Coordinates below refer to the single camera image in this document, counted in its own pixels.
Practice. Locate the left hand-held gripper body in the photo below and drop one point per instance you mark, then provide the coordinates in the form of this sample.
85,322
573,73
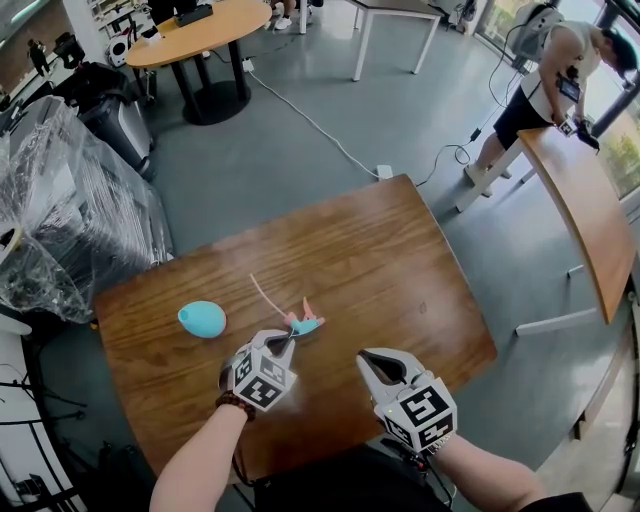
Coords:
260,380

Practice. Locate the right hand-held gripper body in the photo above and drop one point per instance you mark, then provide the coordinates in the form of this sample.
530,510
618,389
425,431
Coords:
420,415

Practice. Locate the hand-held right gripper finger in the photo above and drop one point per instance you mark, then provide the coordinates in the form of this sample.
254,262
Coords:
380,390
407,362

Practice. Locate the light blue egg-shaped object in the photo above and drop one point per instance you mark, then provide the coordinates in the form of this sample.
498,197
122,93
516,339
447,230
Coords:
202,320

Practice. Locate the person's right forearm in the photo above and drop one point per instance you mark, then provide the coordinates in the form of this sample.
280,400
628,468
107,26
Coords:
490,475

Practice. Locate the person's left forearm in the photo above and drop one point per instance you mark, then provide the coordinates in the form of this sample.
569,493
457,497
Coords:
200,460

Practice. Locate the silver wristwatch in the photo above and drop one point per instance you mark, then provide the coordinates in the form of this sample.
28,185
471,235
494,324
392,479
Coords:
442,445

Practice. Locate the white power strip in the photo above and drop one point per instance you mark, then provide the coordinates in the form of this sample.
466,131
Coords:
384,171

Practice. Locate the plastic-wrapped machine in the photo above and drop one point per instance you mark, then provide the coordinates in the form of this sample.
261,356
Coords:
75,210

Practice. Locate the curved wooden table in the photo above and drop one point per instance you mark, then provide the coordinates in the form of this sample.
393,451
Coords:
585,210

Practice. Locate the black power adapter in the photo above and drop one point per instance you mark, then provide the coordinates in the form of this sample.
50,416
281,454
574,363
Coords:
476,134

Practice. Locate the grey wheeled machine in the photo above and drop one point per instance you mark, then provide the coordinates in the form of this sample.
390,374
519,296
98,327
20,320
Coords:
120,130

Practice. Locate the round wooden table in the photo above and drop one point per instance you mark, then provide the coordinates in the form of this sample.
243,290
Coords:
200,45

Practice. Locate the small white robot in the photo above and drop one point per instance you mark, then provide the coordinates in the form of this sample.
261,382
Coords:
119,52

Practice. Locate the flat black box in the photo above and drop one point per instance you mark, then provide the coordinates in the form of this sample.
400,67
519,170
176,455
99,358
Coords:
192,16

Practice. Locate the black office chair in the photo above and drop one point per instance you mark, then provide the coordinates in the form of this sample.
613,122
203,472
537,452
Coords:
67,50

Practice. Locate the white rectangular table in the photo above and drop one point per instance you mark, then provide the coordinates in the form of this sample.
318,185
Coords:
395,7

